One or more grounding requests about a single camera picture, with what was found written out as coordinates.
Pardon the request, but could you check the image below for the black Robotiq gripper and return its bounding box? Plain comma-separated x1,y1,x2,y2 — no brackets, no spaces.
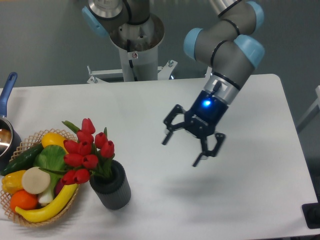
161,89,229,168

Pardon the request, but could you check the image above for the red tulip bouquet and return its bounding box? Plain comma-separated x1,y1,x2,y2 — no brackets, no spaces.
40,118,115,185

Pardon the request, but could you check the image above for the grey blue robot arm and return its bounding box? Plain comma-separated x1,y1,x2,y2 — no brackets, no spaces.
82,0,265,159

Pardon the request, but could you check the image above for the dark grey ribbed vase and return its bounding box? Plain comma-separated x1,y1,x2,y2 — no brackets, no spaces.
89,160,131,210

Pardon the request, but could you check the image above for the black device at table edge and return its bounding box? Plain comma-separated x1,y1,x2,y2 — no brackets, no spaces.
301,202,320,229

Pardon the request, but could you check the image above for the yellow squash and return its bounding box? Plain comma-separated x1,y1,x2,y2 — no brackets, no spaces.
41,132,68,153

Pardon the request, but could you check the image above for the purple sweet potato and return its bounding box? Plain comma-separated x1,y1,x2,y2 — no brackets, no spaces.
54,179,65,197

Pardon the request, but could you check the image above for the green bok choy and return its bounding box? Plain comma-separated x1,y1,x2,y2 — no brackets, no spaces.
33,145,66,207

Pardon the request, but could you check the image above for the woven wicker basket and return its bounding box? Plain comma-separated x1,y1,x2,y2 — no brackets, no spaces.
0,128,79,228

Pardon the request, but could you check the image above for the yellow banana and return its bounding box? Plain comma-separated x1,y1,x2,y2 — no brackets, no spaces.
15,184,78,223

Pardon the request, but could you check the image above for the beige round slice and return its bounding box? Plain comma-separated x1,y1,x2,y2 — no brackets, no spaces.
21,167,51,195

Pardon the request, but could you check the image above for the green cucumber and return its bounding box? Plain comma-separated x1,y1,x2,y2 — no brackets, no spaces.
0,144,44,176

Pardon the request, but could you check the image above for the orange fruit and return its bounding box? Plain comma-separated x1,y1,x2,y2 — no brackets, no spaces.
10,190,38,213

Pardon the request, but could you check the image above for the yellow bell pepper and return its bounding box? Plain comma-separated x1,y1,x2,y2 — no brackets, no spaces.
1,170,26,195

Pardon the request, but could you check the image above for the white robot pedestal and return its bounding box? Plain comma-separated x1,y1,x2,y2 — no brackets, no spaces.
87,14,178,84

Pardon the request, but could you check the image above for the white frame at right edge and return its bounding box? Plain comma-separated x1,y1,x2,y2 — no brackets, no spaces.
296,85,320,134

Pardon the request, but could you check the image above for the blue handled saucepan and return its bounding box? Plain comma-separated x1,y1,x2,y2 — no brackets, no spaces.
0,72,21,171

